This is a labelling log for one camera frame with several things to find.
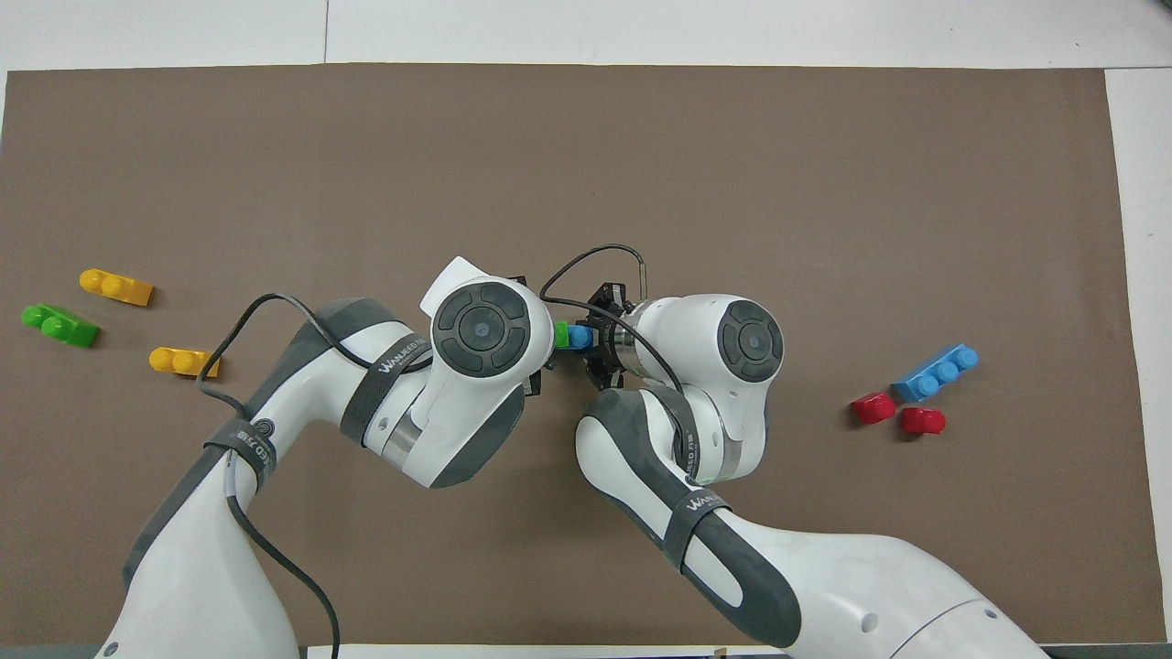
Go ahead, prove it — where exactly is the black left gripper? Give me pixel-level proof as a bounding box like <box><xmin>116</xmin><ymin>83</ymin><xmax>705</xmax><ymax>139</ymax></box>
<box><xmin>524</xmin><ymin>348</ymin><xmax>602</xmax><ymax>396</ymax></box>

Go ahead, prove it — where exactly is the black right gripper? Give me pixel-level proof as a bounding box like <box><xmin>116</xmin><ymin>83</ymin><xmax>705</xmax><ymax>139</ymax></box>
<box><xmin>582</xmin><ymin>282</ymin><xmax>637</xmax><ymax>393</ymax></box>

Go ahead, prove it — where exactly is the yellow two-stud block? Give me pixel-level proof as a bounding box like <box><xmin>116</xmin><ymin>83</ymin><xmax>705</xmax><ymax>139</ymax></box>
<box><xmin>149</xmin><ymin>347</ymin><xmax>221</xmax><ymax>379</ymax></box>
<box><xmin>79</xmin><ymin>268</ymin><xmax>155</xmax><ymax>308</ymax></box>

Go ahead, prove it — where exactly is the brown table mat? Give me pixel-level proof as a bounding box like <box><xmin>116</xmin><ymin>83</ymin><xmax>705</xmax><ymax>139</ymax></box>
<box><xmin>0</xmin><ymin>62</ymin><xmax>1168</xmax><ymax>647</ymax></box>

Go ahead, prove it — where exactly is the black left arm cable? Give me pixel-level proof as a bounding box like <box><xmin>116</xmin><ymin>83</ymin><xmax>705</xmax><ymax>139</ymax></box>
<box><xmin>195</xmin><ymin>293</ymin><xmax>436</xmax><ymax>659</ymax></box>

